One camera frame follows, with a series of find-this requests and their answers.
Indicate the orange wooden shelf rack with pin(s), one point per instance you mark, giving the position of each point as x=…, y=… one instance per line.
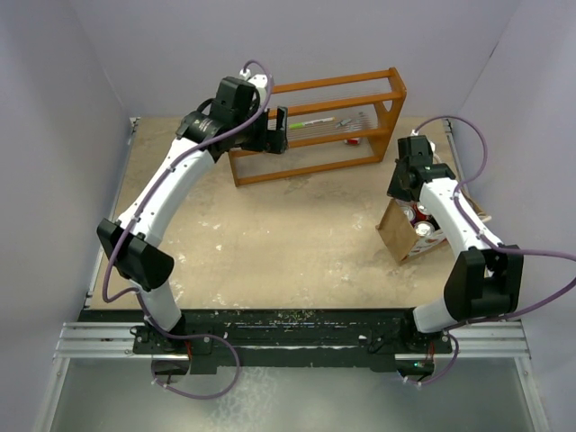
x=380, y=95

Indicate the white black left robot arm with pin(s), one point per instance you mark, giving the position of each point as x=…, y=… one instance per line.
x=131, y=242

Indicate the aluminium front frame rail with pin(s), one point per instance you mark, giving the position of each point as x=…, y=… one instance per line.
x=114, y=340

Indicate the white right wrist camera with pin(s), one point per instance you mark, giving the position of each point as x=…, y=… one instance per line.
x=437, y=159

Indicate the grey metal clips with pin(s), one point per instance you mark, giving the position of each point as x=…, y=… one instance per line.
x=357, y=122

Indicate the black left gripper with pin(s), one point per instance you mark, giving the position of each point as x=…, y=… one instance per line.
x=261, y=143

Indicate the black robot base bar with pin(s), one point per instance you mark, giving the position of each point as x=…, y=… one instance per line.
x=381, y=340

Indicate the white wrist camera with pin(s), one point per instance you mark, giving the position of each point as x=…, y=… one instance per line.
x=262, y=82
x=437, y=159

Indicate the purple soda can far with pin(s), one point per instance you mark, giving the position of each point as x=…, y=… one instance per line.
x=409, y=212

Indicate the green white marker pen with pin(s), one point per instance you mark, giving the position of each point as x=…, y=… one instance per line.
x=305, y=124

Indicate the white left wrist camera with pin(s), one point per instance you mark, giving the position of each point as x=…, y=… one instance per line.
x=262, y=82

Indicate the brown canvas tote bag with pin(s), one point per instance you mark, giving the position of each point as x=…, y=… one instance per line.
x=399, y=236

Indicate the red soda can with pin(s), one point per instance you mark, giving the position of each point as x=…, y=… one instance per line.
x=424, y=229

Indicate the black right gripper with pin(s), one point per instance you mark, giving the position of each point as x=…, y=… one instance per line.
x=392, y=190

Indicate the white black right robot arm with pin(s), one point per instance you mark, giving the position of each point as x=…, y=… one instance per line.
x=484, y=282

